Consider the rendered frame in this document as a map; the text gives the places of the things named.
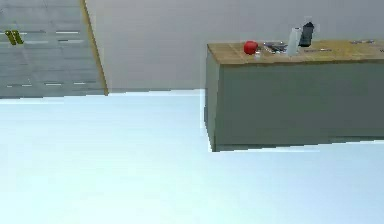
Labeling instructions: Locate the red apple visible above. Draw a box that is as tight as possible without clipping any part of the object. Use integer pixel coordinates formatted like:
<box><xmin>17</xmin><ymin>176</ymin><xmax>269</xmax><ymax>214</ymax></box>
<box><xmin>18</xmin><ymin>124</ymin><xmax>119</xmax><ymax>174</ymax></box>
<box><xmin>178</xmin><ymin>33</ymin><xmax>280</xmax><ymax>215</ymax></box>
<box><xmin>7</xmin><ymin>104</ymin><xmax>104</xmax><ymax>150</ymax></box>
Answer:
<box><xmin>243</xmin><ymin>40</ymin><xmax>259</xmax><ymax>56</ymax></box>

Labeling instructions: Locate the grey counter with wooden top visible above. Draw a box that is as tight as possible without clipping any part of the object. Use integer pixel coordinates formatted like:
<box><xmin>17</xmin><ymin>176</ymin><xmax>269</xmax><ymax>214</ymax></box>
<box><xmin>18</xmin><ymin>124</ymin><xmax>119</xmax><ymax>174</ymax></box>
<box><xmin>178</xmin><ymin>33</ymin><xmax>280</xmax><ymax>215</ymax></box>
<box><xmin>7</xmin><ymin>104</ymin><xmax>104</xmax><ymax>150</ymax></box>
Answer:
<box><xmin>203</xmin><ymin>39</ymin><xmax>384</xmax><ymax>153</ymax></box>

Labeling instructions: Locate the grey cutlery piece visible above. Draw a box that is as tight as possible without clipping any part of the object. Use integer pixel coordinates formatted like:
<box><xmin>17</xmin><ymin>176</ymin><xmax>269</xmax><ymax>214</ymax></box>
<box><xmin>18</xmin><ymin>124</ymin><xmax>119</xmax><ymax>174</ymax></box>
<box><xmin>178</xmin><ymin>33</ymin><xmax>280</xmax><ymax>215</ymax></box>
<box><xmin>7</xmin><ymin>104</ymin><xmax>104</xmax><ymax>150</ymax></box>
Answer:
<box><xmin>262</xmin><ymin>41</ymin><xmax>288</xmax><ymax>54</ymax></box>

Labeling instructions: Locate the white bottle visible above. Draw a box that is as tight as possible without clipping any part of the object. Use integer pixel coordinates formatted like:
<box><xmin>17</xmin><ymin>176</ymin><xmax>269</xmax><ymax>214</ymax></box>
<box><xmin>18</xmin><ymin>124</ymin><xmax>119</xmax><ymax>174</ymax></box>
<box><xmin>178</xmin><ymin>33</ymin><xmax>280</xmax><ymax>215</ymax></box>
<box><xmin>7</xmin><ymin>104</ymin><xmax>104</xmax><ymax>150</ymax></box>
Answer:
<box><xmin>286</xmin><ymin>27</ymin><xmax>303</xmax><ymax>57</ymax></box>

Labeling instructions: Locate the black bottle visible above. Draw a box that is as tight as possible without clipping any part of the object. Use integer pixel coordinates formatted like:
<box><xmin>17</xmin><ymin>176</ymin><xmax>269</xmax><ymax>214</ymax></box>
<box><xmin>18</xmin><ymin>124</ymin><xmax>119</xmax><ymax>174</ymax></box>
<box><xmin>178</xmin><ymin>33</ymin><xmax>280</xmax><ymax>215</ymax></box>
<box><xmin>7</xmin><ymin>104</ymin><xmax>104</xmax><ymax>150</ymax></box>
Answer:
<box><xmin>298</xmin><ymin>21</ymin><xmax>315</xmax><ymax>48</ymax></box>

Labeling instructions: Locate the grey room door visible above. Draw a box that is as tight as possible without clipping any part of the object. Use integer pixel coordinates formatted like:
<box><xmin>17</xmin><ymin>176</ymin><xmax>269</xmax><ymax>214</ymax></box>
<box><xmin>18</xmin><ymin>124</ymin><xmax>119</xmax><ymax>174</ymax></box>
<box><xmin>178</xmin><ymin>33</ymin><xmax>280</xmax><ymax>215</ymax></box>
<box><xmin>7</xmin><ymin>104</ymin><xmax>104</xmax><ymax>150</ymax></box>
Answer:
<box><xmin>0</xmin><ymin>0</ymin><xmax>110</xmax><ymax>100</ymax></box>

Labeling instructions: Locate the olive door handle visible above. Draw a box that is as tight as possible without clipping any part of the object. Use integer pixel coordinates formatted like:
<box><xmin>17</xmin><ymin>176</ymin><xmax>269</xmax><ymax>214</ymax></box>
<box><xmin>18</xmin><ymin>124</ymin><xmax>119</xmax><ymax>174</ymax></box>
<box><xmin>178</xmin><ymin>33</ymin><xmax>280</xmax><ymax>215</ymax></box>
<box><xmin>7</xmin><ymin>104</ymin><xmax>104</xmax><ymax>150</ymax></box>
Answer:
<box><xmin>4</xmin><ymin>29</ymin><xmax>24</xmax><ymax>46</ymax></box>

